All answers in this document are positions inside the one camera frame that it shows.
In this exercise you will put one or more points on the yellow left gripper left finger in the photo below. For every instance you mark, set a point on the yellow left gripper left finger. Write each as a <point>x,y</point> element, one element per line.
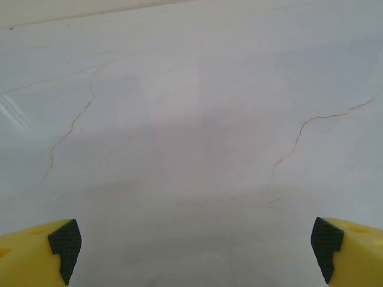
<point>27,260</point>

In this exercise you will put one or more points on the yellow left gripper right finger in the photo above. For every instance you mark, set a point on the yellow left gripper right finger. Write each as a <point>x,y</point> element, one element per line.
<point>359,260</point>

